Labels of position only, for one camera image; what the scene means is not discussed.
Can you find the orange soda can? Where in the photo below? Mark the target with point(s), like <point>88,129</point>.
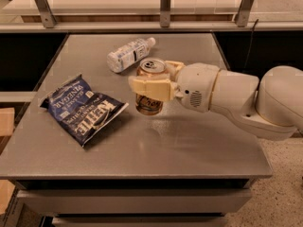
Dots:
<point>149,67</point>

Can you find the cardboard box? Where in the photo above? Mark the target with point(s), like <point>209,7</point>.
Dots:
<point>6,121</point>

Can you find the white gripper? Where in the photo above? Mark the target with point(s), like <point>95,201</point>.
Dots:
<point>195,85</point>

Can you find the grey drawer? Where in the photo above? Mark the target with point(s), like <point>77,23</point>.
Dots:
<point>139,222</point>
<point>135,201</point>

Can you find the right metal rail bracket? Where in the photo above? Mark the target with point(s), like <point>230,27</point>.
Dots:
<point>242,17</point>

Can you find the grey upper drawer front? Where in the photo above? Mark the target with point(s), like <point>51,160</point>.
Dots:
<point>135,201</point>

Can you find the middle metal rail bracket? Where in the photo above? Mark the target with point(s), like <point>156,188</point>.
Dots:
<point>165,6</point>

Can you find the left metal rail bracket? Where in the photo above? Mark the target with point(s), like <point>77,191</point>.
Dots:
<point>47,17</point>

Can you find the grey lower drawer front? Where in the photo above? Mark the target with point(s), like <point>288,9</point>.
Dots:
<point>139,222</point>

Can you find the metal rail bracket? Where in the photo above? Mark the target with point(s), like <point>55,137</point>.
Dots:
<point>47,17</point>
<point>242,17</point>
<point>165,6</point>

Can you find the blue kettle chip bag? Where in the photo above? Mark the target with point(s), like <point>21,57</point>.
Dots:
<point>80,111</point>

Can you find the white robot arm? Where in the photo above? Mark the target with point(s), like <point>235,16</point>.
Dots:
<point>270,107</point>

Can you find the clear plastic water bottle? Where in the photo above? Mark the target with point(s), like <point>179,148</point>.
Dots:
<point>129,54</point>

